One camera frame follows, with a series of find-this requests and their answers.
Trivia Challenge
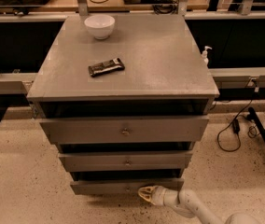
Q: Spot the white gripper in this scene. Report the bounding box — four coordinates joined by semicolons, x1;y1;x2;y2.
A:
138;185;180;207

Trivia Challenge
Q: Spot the grey bottom drawer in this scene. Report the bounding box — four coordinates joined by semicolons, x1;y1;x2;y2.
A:
70;169;184;195

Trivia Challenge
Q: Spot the grey drawer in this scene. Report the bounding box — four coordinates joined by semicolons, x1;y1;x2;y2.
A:
59;150;192;172
40;115;208;144
70;169;184;195

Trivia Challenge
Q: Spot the grey middle drawer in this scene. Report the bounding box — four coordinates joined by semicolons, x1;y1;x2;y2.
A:
59;150;192;172

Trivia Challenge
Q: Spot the grey wooden drawer cabinet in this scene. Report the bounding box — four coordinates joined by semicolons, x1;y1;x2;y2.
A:
26;14;220;185

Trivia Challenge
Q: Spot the grey top drawer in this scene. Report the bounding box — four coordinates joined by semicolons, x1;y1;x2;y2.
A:
40;115;208;144

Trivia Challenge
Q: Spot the black snack bar wrapper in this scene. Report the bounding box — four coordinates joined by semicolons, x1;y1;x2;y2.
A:
88;58;125;77

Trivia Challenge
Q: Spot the white pump dispenser bottle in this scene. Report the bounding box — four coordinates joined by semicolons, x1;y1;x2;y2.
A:
202;46;212;65

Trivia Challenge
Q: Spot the white ceramic bowl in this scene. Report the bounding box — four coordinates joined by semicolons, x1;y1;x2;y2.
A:
84;14;115;40

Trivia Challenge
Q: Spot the black floor cable with adapter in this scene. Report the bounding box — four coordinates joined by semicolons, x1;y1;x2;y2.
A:
216;77;261;153

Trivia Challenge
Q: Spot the black coiled cable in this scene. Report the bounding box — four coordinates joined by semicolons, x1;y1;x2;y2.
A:
152;0;180;16

